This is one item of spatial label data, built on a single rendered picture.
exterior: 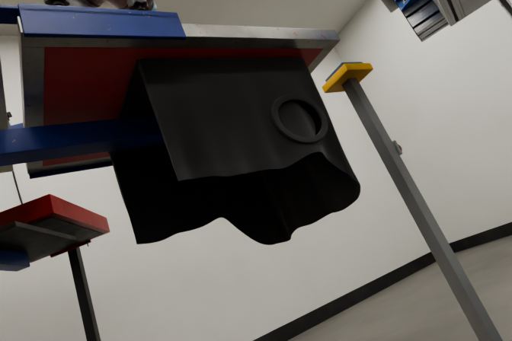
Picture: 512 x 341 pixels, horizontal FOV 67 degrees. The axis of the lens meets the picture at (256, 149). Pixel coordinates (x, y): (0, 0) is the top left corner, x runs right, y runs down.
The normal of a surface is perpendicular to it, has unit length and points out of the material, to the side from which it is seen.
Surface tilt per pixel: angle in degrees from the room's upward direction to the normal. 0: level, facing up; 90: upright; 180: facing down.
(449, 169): 90
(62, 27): 90
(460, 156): 90
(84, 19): 90
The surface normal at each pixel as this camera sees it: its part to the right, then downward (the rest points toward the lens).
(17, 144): 0.44, -0.47
